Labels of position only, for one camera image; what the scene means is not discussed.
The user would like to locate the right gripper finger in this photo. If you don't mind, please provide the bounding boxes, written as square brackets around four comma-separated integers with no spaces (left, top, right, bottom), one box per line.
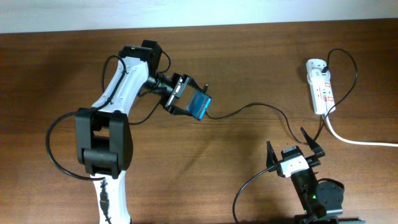
[266,141,277,168]
[300,127,325,157]

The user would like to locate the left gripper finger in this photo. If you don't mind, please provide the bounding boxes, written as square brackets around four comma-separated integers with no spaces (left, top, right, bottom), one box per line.
[188,78,208,93]
[170,105,192,116]

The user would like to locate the blue Samsung Galaxy smartphone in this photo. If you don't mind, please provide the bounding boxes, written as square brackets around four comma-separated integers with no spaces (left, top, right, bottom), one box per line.
[186,90,212,120]

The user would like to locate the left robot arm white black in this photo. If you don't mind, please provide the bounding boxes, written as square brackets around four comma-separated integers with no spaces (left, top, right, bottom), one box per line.
[75,40,211,223]

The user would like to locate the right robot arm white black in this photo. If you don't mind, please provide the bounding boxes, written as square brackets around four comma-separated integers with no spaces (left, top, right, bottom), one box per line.
[266,129,365,223]

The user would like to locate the white charger adapter plug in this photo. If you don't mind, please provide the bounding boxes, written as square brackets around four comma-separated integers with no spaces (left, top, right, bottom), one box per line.
[306,58,331,84]

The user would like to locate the white power strip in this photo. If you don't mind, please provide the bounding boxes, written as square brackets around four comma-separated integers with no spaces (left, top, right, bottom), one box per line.
[307,71,335,115]

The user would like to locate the white power strip cord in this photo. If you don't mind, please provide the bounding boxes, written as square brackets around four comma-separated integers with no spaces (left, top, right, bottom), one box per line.
[324,113,398,147]

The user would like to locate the black USB charging cable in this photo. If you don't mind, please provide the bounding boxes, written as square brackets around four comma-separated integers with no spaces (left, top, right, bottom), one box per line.
[203,48,359,146]

